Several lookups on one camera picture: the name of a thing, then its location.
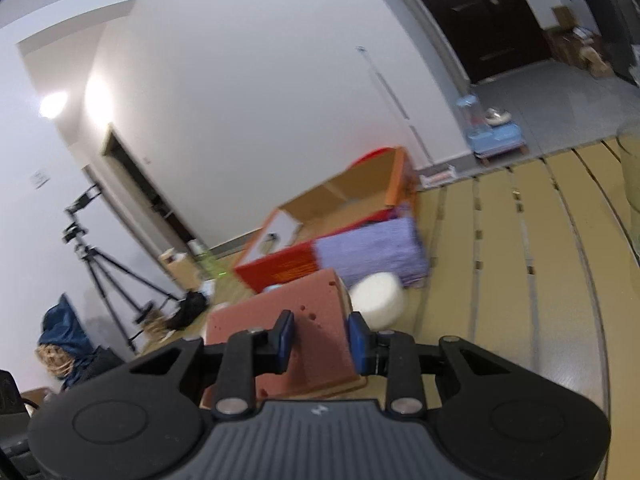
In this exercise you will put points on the brown cardboard carton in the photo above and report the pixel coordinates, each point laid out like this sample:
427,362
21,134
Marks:
181,268

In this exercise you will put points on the black camera tripod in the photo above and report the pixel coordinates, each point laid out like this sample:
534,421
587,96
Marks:
100,267

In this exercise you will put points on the woven rattan ball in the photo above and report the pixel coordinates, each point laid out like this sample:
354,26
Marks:
58,362

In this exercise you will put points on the blue cloth bag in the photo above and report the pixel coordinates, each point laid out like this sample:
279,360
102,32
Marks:
60,325

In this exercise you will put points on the purple cloth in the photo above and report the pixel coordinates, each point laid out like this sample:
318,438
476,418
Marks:
392,246

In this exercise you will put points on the white round foam roll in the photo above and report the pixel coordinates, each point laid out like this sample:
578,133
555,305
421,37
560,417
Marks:
380,300

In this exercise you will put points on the terracotta sponge block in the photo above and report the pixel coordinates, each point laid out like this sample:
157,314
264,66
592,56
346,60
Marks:
320,364

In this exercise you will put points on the dark wooden door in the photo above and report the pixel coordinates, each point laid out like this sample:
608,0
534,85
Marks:
490,37

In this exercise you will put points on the blue pet water feeder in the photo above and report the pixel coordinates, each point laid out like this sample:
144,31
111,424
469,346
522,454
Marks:
490,132

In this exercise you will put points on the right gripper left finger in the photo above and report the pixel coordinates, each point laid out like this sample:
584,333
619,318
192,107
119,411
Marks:
248,355

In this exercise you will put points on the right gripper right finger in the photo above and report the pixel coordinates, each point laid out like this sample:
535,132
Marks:
393,356

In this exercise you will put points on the red cardboard box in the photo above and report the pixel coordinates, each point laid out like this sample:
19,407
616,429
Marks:
377,187

